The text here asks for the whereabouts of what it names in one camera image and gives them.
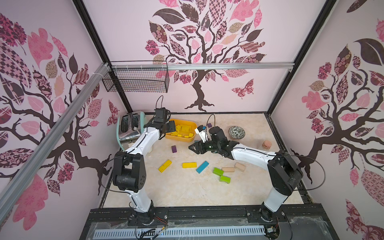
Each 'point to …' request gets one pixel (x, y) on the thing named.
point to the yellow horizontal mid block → (189, 165)
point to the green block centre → (218, 171)
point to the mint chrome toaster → (129, 126)
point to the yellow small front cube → (186, 136)
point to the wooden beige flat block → (228, 169)
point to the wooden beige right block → (240, 166)
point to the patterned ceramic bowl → (236, 132)
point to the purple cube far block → (209, 125)
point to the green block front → (225, 179)
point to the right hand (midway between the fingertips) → (192, 144)
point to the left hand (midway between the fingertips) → (171, 128)
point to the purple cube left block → (174, 149)
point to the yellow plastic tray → (179, 123)
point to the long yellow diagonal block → (165, 165)
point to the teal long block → (202, 166)
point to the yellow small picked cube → (179, 135)
